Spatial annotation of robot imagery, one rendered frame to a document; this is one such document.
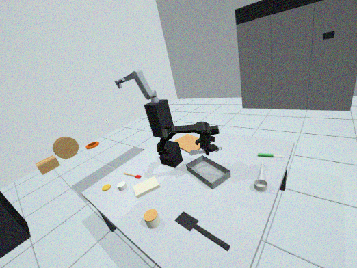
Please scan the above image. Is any light wooden board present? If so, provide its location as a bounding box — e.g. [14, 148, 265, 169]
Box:
[173, 134, 201, 153]

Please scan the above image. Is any cream rectangular block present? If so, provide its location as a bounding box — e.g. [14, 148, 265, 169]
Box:
[133, 177, 160, 198]

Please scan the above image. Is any white short cylinder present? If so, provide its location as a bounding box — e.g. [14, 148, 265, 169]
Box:
[117, 181, 127, 191]

